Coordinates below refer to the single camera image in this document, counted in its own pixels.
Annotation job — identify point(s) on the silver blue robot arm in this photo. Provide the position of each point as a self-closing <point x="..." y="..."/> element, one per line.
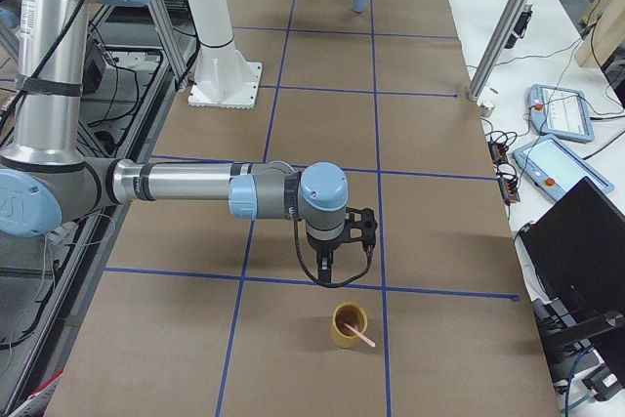
<point x="46" y="182"/>

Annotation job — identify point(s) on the teach pendant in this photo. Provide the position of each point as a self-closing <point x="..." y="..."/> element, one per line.
<point x="556" y="168"/>
<point x="560" y="112"/>

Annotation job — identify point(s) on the lower teach pendant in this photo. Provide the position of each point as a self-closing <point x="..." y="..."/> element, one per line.
<point x="556" y="168"/>

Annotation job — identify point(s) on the black power box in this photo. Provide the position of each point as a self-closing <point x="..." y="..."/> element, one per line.
<point x="93" y="73"/>

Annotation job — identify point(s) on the orange black connector block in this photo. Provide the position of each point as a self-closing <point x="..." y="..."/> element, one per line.
<point x="506" y="174"/>

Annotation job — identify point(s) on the black camera stand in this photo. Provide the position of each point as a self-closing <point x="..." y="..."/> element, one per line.
<point x="560" y="332"/>

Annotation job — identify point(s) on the small metal tin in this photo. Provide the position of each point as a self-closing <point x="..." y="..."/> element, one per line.
<point x="486" y="109"/>

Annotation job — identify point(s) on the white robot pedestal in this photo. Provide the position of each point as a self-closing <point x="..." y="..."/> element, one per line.
<point x="222" y="76"/>

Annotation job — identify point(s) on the yellow plastic cup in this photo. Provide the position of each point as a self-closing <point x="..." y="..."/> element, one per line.
<point x="347" y="318"/>

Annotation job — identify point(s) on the pink chopstick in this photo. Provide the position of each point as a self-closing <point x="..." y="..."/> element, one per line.
<point x="361" y="336"/>

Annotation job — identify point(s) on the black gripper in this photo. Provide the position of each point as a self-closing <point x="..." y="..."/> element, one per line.
<point x="322" y="245"/>

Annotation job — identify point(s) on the aluminium frame post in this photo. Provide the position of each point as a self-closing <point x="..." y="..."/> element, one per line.
<point x="495" y="47"/>

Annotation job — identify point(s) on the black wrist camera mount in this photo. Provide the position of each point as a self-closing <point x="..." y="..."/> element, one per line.
<point x="360" y="226"/>

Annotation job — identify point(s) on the black laptop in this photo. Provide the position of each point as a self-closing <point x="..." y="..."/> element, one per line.
<point x="577" y="249"/>

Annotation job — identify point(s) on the upper teach pendant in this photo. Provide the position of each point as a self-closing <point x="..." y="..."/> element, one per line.
<point x="560" y="112"/>

